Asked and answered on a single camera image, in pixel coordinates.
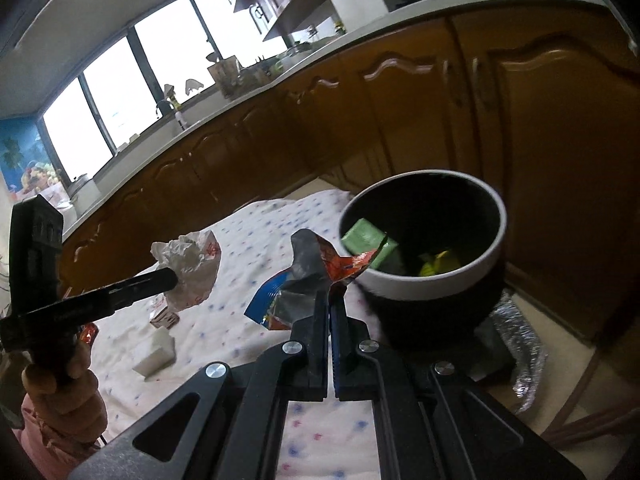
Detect person's left forearm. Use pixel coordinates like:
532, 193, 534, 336
17, 400, 108, 480

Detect yellow foam fruit net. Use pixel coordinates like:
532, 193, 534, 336
419, 250, 463, 278

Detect white foam block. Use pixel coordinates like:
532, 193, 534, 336
131, 327, 177, 378

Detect wooden cutting board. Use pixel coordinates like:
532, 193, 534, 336
207, 55, 243, 98

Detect brown wooden lower cabinets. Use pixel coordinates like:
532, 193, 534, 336
60, 5, 640, 341

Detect green cardboard box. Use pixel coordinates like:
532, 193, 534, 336
341, 217, 401, 273

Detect kitchen faucet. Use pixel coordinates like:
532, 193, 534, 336
156, 100, 188, 131

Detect kitchen window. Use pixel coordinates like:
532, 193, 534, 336
40, 0, 296, 176

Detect foil snack bag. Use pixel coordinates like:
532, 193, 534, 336
244, 229, 388, 331

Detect printed white tablecloth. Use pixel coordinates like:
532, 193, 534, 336
75, 190, 396, 480

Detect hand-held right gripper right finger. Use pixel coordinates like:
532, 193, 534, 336
330, 297, 586, 480

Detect blue wall poster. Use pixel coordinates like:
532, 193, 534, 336
0, 120, 63, 196

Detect black bin with white rim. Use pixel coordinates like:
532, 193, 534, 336
337, 170, 508, 356

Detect person's left hand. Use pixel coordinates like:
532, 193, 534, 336
21, 340, 101, 443

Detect white plastic bag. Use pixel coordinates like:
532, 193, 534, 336
151, 230, 222, 313

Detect silver foil mat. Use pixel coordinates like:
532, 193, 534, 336
475, 292, 547, 413

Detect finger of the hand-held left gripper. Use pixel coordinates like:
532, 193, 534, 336
62, 267, 179, 322

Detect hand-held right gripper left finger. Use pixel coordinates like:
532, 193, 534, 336
67, 290, 332, 480

